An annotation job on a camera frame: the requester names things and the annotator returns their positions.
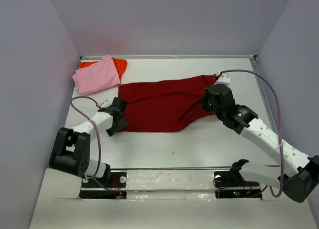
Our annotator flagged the pink folded t shirt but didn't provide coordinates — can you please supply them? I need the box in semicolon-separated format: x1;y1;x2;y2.
72;56;121;96

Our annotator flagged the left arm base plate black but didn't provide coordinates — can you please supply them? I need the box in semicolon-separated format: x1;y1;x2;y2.
79;170;127;200

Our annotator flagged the orange folded t shirt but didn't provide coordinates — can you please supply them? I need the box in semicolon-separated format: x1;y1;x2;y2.
78;57;127;81

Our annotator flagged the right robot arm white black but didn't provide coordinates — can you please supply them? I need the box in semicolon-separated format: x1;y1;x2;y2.
200;84;319;203

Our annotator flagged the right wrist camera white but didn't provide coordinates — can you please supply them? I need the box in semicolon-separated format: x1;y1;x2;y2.
214;73;230;86

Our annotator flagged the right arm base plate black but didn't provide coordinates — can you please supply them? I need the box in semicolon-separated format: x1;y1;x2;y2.
213;171;262;199

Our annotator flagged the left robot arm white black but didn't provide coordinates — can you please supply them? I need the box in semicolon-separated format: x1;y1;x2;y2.
49;97;129;185

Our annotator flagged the dark red t shirt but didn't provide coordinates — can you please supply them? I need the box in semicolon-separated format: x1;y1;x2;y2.
118;75;216;132

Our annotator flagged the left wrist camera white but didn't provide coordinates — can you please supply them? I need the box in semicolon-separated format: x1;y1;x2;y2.
96;100;112;109

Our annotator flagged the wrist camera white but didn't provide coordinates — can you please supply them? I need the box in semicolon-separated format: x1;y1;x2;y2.
214;73;230;86
96;100;112;109

